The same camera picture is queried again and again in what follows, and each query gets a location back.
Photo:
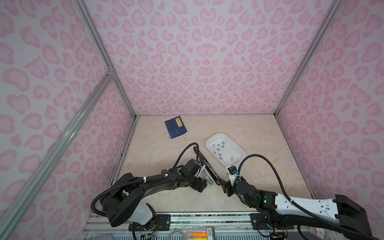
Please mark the blue book yellow label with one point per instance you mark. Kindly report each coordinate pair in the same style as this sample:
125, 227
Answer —
176, 127

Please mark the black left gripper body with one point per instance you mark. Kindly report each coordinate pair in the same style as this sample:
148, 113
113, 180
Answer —
196, 182

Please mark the aluminium frame corner post left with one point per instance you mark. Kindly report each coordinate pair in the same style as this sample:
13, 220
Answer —
91, 26

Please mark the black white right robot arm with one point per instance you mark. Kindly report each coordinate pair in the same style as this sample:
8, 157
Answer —
341, 214

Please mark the aluminium diagonal frame bar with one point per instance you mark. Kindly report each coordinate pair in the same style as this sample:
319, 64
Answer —
21, 204

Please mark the aluminium frame corner post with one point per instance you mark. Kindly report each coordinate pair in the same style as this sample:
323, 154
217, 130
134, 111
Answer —
320, 33
91, 26

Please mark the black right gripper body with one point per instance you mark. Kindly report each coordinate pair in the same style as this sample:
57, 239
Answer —
229, 191

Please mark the aluminium frame corner post right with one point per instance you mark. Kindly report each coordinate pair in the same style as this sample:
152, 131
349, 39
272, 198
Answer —
320, 33

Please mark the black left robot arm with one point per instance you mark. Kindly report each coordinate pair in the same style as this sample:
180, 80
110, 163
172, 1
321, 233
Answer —
121, 202

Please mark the white plastic tray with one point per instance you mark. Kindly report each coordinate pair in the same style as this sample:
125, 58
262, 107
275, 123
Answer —
225, 150

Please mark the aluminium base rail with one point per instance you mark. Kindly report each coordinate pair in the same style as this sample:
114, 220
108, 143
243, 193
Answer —
178, 226

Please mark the orange marker pen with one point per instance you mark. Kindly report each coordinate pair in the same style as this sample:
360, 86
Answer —
198, 235

